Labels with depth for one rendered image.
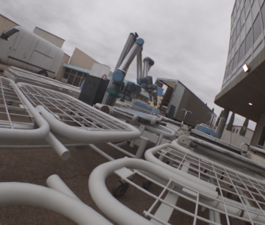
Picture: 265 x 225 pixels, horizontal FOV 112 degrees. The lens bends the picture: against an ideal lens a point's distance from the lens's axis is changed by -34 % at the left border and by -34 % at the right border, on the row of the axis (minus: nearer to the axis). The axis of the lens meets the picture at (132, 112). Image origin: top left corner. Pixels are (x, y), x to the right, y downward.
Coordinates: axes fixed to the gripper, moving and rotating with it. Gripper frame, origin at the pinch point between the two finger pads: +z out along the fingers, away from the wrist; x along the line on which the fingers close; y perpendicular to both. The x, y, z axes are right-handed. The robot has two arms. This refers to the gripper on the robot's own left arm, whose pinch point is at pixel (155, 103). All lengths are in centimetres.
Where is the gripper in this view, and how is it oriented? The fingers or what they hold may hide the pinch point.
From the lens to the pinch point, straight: 222.5
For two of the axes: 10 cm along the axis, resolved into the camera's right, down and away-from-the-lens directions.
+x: 4.3, 2.3, 8.7
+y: 9.0, -0.6, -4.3
